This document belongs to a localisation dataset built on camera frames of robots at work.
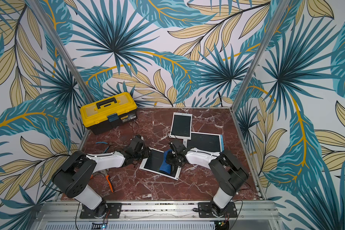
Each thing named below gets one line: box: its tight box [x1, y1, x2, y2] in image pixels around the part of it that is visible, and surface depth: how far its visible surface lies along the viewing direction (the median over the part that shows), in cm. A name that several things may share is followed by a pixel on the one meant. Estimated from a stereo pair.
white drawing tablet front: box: [168, 112, 193, 149], surface depth 110 cm
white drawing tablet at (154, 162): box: [138, 147, 182, 181], surface depth 90 cm
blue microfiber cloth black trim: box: [159, 149, 173, 174], surface depth 87 cm
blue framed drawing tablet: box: [186, 131, 225, 153], surface depth 103 cm
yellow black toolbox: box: [80, 92, 138, 136], surface depth 98 cm
